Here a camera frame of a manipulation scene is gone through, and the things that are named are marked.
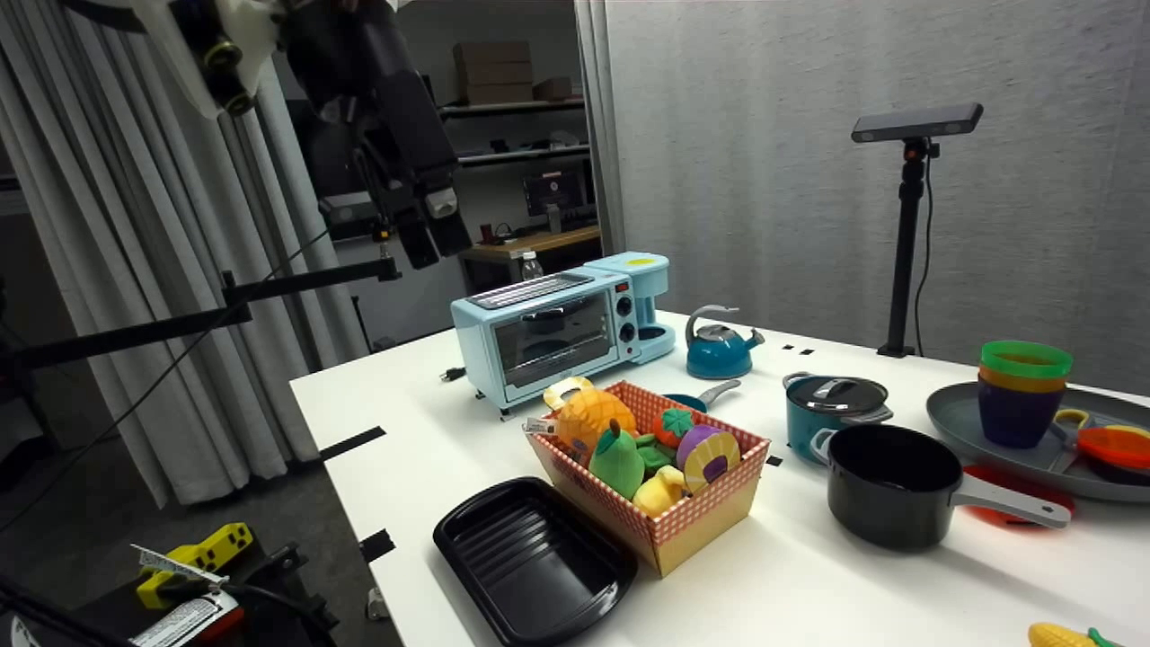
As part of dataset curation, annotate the black stereo camera bar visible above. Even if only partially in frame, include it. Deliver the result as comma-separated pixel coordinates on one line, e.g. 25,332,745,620
847,98,988,147

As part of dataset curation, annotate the black camera tripod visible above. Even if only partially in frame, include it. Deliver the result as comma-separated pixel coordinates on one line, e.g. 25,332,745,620
878,132,945,358

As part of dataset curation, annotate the dark shelving unit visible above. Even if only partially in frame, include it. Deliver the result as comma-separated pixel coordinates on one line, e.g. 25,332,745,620
434,95,604,247

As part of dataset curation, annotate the yellow black hand tool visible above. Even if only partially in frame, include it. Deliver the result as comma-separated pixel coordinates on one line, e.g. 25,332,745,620
131,518,257,616

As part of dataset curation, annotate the black boom pole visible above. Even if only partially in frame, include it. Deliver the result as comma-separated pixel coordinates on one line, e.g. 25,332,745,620
0,254,407,379

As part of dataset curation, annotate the red white box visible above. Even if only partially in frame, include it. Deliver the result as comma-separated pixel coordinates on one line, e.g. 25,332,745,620
125,591,250,647

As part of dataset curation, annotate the orange red toy fruit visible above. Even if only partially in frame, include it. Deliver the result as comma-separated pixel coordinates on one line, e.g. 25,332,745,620
649,404,700,452

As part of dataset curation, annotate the black ridged grill tray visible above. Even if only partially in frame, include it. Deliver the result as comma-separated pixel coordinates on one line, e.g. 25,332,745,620
431,476,644,647

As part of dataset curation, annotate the yellow green toy corn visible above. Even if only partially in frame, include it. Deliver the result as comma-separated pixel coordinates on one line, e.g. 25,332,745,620
1025,620,1124,647

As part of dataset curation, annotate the purple toy eggplant slice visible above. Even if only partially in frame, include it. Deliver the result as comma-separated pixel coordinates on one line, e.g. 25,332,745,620
672,416,749,499

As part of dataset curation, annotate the wooden desk top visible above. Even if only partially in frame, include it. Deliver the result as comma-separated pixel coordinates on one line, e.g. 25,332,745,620
455,224,607,291

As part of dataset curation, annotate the grey round plate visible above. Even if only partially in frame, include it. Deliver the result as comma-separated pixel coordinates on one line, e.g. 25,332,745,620
924,379,1150,508

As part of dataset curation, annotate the teal toy frying pan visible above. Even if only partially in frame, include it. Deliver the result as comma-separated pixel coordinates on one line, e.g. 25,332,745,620
662,379,749,416

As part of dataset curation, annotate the teal blue toy pot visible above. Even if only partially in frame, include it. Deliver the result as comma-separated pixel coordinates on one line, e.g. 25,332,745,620
783,372,900,467

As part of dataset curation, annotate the white pleated curtain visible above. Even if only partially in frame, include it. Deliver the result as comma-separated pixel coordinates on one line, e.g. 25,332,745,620
0,0,378,512

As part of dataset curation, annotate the red flat toy piece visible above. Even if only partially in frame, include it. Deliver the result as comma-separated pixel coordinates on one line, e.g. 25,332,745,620
958,458,1079,533

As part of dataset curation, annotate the red checkered cardboard basket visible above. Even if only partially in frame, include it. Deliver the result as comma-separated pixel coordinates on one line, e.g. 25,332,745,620
525,374,771,578

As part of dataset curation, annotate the yellow toy lemon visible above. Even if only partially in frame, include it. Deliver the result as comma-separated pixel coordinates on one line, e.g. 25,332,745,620
630,461,691,520

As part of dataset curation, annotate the black table edge clamp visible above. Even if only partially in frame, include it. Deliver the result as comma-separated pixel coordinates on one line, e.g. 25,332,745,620
355,525,400,563
314,419,390,471

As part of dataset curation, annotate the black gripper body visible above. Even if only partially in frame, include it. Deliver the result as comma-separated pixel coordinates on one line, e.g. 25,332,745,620
349,61,466,228

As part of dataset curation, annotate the green plastic cup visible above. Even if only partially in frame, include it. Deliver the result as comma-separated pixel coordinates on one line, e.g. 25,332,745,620
973,334,1079,384

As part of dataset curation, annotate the white sink basin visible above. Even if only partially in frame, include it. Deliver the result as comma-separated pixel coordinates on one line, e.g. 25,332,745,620
450,247,682,416

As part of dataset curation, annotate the orange plush toy fruit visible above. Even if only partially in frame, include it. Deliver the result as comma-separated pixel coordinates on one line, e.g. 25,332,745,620
550,380,644,467

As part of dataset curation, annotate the orange plastic cup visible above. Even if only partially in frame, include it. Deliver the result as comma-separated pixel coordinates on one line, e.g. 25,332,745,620
973,363,1072,399

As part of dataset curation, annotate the cardboard box on shelf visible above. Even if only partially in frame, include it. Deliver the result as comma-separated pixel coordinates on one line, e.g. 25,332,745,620
452,40,539,107

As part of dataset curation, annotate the black cup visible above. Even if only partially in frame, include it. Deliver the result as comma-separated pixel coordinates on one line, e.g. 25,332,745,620
824,419,1079,556

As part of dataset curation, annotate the orange toy bowl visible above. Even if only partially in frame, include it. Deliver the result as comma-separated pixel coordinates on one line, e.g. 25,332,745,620
1072,419,1150,478

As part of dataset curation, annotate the teal toy kettle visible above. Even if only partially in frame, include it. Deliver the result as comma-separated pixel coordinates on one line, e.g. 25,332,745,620
682,302,770,384

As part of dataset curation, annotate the grey backdrop curtain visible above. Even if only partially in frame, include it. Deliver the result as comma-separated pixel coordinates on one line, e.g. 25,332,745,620
571,0,1150,399

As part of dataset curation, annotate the green toy pear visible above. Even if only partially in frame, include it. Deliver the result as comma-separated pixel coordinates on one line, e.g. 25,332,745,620
587,419,649,505

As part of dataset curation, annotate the glass pot lid dark rim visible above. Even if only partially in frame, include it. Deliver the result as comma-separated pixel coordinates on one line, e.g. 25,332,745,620
788,372,894,423

